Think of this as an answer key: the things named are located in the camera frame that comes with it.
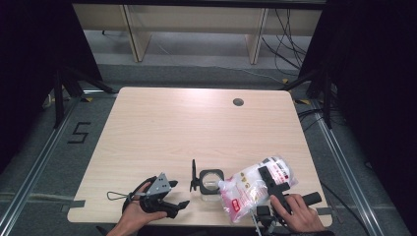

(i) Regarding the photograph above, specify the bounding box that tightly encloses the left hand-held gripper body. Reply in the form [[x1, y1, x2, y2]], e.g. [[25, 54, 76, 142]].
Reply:
[[138, 172, 180, 217]]

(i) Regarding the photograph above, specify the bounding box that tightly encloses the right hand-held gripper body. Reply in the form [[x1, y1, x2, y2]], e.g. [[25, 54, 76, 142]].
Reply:
[[249, 191, 324, 236]]

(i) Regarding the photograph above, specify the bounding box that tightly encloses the red white spouted pouch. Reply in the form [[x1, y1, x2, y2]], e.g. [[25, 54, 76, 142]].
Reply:
[[217, 155, 299, 225]]

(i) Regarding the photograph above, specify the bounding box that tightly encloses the glass jar with black lid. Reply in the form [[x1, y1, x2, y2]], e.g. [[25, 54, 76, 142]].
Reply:
[[189, 158, 226, 202]]

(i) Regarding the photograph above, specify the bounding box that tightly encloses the person's right hand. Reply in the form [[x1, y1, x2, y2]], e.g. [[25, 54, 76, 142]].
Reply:
[[268, 192, 327, 234]]

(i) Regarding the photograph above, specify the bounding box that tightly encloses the person's left hand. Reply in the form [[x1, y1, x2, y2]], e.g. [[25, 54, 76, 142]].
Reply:
[[112, 181, 168, 234]]

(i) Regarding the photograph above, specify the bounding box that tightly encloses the black tripod stand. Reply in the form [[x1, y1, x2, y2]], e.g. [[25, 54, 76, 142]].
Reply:
[[279, 68, 334, 130], [52, 65, 118, 130]]

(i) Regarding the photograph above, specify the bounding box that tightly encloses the black curtain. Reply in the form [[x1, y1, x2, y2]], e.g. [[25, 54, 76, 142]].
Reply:
[[0, 0, 103, 172], [298, 0, 417, 232]]

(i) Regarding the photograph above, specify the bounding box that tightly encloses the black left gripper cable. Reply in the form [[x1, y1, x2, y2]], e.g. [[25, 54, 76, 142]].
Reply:
[[121, 175, 157, 214]]

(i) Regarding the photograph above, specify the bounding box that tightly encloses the thin wire loop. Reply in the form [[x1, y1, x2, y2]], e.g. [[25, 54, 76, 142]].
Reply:
[[106, 191, 136, 202]]

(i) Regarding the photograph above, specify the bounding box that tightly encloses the aluminium floor rail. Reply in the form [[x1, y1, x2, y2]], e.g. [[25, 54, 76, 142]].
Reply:
[[0, 97, 83, 236], [308, 97, 384, 236]]

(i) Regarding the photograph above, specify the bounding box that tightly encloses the black floor cable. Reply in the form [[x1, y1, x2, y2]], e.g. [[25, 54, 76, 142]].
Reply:
[[320, 181, 372, 236]]

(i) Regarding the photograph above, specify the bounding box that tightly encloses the bundle of black cables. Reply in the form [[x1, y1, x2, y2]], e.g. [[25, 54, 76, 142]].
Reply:
[[261, 9, 313, 78]]

